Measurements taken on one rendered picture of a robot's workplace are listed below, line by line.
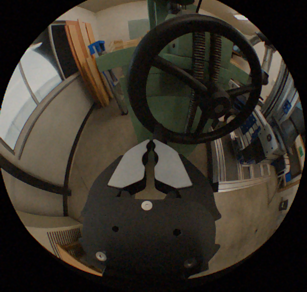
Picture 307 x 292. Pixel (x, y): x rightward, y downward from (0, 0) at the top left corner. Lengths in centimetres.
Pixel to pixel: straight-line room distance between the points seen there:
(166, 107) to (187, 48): 26
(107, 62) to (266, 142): 71
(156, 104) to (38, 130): 122
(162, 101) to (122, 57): 22
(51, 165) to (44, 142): 28
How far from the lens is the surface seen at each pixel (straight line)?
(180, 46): 21
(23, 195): 126
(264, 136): 56
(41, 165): 125
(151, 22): 68
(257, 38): 107
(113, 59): 32
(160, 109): 38
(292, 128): 66
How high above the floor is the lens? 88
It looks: 57 degrees down
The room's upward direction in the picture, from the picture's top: 6 degrees counter-clockwise
